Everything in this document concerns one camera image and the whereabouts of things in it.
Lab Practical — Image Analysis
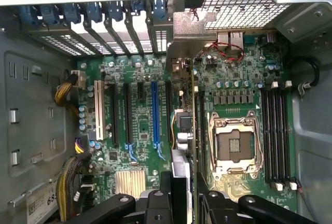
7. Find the silver chipset heatsink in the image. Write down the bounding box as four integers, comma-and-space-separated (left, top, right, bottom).
115, 170, 146, 195

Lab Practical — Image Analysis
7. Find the CPU socket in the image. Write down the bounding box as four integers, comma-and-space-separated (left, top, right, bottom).
206, 109, 265, 177

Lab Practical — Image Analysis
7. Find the black RAM slot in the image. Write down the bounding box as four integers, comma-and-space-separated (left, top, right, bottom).
260, 89, 273, 183
276, 89, 288, 183
268, 81, 283, 191
282, 80, 298, 191

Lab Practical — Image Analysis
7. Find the green Dell motherboard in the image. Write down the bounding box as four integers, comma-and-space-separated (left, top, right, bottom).
76, 34, 298, 224

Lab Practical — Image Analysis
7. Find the blue expansion slot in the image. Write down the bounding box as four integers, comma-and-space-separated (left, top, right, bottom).
150, 80, 167, 161

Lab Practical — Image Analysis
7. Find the white expansion slot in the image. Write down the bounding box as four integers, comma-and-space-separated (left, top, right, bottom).
93, 80, 107, 142

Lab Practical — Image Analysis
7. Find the short black expansion slot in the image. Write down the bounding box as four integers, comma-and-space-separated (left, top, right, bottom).
136, 81, 145, 100

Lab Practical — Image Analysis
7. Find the open grey PC case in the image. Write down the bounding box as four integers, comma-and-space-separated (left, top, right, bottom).
0, 0, 332, 224

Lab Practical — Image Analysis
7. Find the blue slot clip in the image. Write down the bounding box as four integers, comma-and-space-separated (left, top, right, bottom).
153, 0, 168, 20
131, 0, 146, 15
63, 2, 81, 25
87, 1, 103, 24
40, 3, 62, 26
18, 5, 39, 27
107, 1, 124, 21

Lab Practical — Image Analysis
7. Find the thick yellow black wire bundle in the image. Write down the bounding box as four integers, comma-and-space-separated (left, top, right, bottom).
55, 153, 92, 222

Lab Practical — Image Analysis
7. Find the purple yellow wire plug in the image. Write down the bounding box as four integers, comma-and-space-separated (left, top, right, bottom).
74, 135, 92, 155

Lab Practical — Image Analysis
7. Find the red black twisted wire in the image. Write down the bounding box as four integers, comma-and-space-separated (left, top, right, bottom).
190, 8, 245, 63

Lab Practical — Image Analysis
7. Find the thick black cable loop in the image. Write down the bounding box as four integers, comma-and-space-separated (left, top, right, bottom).
289, 57, 320, 96

